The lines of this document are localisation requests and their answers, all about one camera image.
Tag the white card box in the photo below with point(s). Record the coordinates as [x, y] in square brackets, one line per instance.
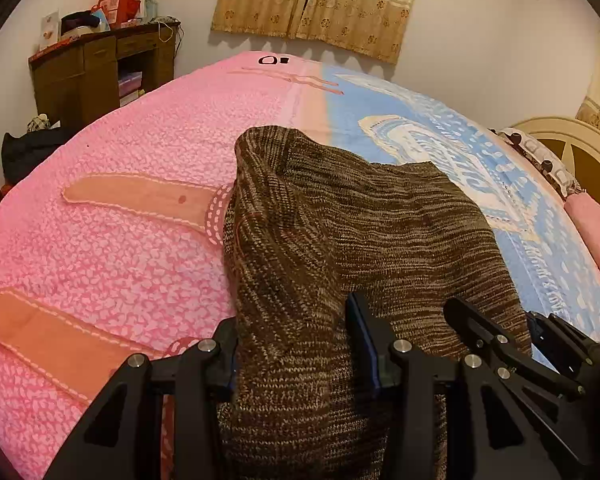
[50, 30]

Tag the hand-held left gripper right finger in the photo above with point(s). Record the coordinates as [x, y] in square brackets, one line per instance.
[367, 345]

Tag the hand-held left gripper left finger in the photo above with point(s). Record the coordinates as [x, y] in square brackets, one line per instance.
[227, 360]

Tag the brown wooden desk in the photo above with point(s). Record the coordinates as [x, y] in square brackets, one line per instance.
[80, 80]

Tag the dark cloth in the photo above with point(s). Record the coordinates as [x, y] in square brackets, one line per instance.
[80, 22]

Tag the patterned pillow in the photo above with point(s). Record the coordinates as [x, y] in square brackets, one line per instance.
[545, 160]

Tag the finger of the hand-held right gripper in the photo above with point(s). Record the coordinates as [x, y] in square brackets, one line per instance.
[490, 342]
[565, 350]

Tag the checked cloth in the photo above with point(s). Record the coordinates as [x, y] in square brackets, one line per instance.
[38, 123]

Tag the cream headboard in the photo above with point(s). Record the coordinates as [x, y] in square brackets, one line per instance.
[580, 145]

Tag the pink and blue printed blanket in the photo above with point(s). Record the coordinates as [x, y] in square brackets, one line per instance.
[130, 240]

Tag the pink pillow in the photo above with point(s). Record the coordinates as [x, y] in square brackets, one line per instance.
[595, 230]

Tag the black bag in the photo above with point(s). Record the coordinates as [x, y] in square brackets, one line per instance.
[35, 152]

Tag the brown knit sweater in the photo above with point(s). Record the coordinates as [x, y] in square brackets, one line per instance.
[330, 240]

